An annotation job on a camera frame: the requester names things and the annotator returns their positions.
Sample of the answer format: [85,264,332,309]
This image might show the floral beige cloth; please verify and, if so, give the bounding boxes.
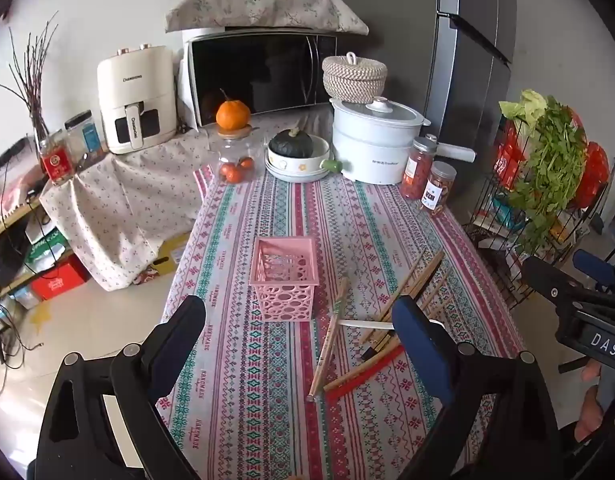
[39,109,338,292]

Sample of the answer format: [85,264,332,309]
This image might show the yellow cardboard box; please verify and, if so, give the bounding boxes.
[146,232,192,277]

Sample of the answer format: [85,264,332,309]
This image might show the floral pillow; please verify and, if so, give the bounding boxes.
[165,0,369,37]

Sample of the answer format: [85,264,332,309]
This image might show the striped patterned tablecloth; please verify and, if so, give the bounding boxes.
[155,160,525,480]

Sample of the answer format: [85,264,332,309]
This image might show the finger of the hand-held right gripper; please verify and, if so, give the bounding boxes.
[521,256,595,311]
[572,249,615,288]

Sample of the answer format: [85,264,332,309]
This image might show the person's right hand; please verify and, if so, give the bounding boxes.
[573,359,609,443]

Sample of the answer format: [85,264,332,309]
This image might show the wooden shelf unit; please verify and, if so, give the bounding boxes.
[0,195,44,306]

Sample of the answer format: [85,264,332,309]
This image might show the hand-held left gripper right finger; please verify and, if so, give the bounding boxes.
[391,296,564,480]

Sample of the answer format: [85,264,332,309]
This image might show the grey refrigerator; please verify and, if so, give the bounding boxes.
[326,0,518,133]

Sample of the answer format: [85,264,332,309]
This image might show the black microwave oven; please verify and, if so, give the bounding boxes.
[182,27,338,129]

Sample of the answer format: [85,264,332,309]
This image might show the tan bamboo chopstick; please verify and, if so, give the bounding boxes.
[382,260,445,328]
[375,250,445,323]

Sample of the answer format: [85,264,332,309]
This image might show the red chopstick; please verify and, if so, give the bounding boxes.
[326,347,406,401]

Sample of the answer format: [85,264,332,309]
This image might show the cream air fryer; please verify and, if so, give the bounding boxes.
[96,44,179,155]

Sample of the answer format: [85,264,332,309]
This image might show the white electric cooking pot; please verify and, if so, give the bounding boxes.
[329,96,477,185]

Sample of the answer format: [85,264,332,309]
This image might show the black cables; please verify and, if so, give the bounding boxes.
[0,285,44,397]

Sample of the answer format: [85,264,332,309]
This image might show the black chopstick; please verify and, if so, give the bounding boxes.
[360,334,397,358]
[362,340,402,362]

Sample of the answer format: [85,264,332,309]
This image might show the green box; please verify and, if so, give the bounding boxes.
[25,231,72,262]

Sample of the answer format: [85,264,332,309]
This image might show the pale green lettuce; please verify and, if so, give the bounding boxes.
[498,89,549,127]

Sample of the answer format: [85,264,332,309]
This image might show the red snack package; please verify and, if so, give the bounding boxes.
[492,125,527,187]

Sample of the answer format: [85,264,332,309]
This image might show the white chopstick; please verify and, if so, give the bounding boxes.
[339,318,394,331]

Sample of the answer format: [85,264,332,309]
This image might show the red box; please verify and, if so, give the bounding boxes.
[30,255,92,302]

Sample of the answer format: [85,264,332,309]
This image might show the bare twig branches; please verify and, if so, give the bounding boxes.
[0,11,59,137]

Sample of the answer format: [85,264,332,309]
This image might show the red label glass jar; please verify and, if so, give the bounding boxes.
[38,130,79,187]

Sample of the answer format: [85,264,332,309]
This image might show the bunch of leafy greens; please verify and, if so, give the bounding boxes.
[507,95,588,257]

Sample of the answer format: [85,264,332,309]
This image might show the black wire rack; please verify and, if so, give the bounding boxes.
[462,105,615,312]

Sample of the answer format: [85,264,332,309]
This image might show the glass jar with wooden lid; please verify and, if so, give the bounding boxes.
[210,125,257,184]

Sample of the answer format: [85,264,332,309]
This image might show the large orange fruit with stem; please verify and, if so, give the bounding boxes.
[216,89,252,131]

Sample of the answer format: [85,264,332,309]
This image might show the brown wooden chopstick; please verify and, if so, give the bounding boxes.
[322,355,389,394]
[410,269,451,318]

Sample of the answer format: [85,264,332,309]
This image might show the clear container black lid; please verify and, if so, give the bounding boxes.
[64,110,107,171]

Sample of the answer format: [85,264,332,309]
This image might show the light wood chopstick green band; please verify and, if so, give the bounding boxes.
[307,300,344,402]
[315,276,351,377]

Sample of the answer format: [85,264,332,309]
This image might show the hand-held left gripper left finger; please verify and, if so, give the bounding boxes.
[28,295,207,480]

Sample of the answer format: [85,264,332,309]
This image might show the jar of red snacks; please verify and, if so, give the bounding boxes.
[400,136,439,200]

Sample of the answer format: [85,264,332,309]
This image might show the woven lidded basket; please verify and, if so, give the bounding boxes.
[321,52,389,104]

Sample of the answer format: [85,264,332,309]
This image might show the red plastic bag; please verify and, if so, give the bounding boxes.
[571,110,611,209]

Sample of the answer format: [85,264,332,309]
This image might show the pink perforated plastic basket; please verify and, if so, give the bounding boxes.
[248,236,319,322]

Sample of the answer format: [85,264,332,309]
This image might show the dark green squash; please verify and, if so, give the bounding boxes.
[268,127,315,157]

